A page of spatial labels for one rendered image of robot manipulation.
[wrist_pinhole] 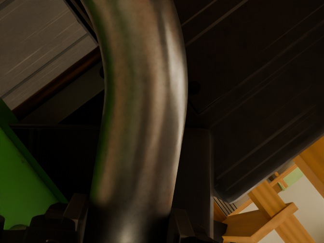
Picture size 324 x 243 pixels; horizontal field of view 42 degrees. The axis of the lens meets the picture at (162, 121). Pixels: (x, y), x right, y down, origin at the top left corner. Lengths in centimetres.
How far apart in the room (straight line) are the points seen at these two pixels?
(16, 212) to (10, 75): 54
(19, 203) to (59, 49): 56
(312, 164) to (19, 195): 83
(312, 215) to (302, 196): 45
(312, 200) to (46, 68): 931
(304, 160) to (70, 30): 56
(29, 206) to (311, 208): 972
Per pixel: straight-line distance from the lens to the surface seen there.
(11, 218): 19
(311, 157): 96
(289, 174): 920
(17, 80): 74
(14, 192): 18
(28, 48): 68
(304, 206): 982
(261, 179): 24
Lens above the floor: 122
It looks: 11 degrees down
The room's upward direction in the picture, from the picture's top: 143 degrees clockwise
